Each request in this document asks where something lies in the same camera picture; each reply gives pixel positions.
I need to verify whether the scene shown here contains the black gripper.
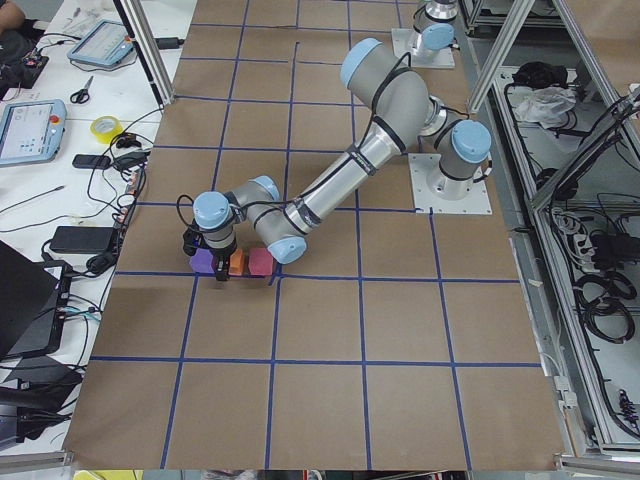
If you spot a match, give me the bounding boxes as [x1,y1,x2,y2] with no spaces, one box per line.
[211,244,237,281]

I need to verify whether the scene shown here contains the orange foam cube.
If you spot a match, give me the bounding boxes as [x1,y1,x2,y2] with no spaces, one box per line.
[228,248,246,276]

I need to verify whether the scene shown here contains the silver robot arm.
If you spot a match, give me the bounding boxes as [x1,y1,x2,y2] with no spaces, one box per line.
[410,0,458,55]
[189,38,492,281]

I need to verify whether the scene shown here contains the purple foam cube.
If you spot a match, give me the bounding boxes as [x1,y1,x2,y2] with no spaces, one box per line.
[189,248,214,274]

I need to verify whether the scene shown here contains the red foam cube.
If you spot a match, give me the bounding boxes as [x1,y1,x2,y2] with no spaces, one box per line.
[248,247,274,276]

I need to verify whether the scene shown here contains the black power adapter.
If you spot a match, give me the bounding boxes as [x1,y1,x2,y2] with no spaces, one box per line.
[49,226,114,254]

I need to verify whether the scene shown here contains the black phone device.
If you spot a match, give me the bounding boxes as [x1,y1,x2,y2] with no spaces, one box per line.
[72,154,111,170]

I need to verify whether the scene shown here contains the yellow tape roll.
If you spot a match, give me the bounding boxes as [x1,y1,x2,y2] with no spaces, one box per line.
[90,115,124,145]

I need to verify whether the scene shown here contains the black laptop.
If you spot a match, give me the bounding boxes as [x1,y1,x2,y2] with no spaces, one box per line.
[1,243,71,360]

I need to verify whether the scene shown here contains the teach pendant near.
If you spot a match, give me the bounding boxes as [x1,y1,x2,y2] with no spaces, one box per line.
[1,99,67,167]

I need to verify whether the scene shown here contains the teach pendant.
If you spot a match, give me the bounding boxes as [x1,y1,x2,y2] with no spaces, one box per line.
[67,20,133,68]
[1,99,67,167]

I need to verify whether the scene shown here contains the teach pendant far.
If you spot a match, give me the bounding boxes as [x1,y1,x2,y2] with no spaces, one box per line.
[67,20,133,68]

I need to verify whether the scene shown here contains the crumpled white cloth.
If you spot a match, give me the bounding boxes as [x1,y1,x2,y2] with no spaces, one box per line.
[514,86,577,128]

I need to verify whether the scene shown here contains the black tangled cables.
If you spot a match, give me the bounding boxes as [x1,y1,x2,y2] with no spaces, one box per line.
[84,104,166,226]

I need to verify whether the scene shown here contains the black handled scissors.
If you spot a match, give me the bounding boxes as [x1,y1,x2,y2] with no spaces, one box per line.
[69,76,94,105]

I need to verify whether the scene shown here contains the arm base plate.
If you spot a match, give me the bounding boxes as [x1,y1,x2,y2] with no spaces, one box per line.
[408,153,492,215]
[391,28,455,69]

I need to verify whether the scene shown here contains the aluminium frame post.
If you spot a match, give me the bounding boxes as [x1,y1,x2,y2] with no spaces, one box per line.
[113,0,174,109]

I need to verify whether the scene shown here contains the coiled black cable bundle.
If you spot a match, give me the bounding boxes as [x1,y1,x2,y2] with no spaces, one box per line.
[574,279,636,346]

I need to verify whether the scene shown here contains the aluminium side frame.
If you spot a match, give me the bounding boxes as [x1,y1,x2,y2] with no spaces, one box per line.
[461,1,639,479]

